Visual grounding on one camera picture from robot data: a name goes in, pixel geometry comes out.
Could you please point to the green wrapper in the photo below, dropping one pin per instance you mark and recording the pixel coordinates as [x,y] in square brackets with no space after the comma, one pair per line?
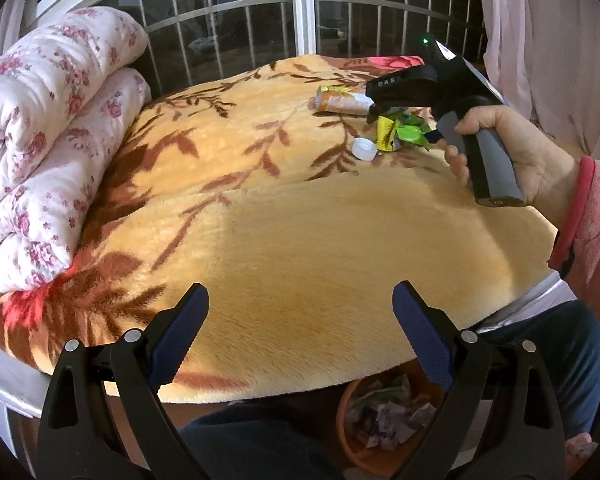
[410,134]

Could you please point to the person's right leg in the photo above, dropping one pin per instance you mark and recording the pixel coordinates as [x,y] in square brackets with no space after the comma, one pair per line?
[555,360]

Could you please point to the person's leg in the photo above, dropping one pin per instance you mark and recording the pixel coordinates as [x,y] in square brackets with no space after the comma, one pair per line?
[260,445]
[555,360]

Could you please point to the pile of packets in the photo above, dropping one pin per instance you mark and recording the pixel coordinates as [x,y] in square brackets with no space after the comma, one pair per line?
[390,415]

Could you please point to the person's bare foot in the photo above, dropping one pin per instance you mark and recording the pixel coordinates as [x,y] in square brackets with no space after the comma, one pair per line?
[580,452]

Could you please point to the blue cloth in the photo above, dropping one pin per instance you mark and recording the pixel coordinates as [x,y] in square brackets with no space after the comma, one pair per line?
[432,136]

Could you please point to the orange plastic basin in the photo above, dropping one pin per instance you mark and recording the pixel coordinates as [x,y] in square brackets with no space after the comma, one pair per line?
[347,425]

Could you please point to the yellow orange tube wrapper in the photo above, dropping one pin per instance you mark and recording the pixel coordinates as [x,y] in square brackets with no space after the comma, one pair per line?
[340,102]

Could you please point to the person's right forearm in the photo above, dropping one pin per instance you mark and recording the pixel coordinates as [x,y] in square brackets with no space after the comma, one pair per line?
[595,240]

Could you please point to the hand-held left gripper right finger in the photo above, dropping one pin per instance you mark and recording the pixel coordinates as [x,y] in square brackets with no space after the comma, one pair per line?
[425,340]

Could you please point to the yellow floral plush blanket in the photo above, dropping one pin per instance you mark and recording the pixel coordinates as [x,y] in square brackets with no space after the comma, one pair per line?
[305,235]

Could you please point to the white bed frame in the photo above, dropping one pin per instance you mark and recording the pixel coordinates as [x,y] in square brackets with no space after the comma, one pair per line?
[0,390]

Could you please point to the folded floral quilt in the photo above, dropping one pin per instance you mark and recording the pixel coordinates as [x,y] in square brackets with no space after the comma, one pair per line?
[55,135]

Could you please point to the person's right hand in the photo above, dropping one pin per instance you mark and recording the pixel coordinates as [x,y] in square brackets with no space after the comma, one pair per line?
[525,155]

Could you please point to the white bottle cap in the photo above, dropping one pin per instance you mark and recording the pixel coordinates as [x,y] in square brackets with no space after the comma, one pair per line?
[364,149]

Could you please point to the white framed barred window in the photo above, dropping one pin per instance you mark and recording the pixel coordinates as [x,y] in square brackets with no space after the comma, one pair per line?
[302,10]

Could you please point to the person's left leg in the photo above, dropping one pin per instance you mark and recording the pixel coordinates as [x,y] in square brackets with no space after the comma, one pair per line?
[260,445]

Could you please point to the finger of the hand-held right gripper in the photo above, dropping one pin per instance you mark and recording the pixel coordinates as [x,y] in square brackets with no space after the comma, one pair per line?
[377,110]

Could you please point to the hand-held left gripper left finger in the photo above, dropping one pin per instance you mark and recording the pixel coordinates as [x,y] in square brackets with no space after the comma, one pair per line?
[180,340]

